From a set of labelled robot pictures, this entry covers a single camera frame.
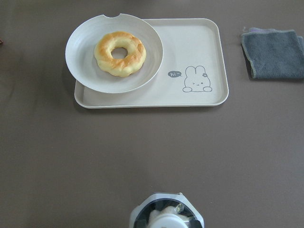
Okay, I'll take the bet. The glazed donut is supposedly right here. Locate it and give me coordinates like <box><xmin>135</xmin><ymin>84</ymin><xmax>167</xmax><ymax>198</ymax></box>
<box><xmin>94</xmin><ymin>31</ymin><xmax>146</xmax><ymax>77</ymax></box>

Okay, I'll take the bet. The tea bottle white cap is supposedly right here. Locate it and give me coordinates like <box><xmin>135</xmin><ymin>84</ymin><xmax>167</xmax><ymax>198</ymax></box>
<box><xmin>129</xmin><ymin>192</ymin><xmax>205</xmax><ymax>228</ymax></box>

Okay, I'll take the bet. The white plate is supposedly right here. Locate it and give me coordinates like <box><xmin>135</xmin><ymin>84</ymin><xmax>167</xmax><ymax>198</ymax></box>
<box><xmin>65</xmin><ymin>13</ymin><xmax>164</xmax><ymax>94</ymax></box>

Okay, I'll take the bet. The grey folded cloth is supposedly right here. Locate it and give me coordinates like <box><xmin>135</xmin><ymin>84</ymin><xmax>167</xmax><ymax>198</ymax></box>
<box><xmin>241</xmin><ymin>28</ymin><xmax>304</xmax><ymax>79</ymax></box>

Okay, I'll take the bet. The cream serving tray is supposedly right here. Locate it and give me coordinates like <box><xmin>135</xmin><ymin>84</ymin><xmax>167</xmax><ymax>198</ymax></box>
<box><xmin>74</xmin><ymin>19</ymin><xmax>229</xmax><ymax>109</ymax></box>

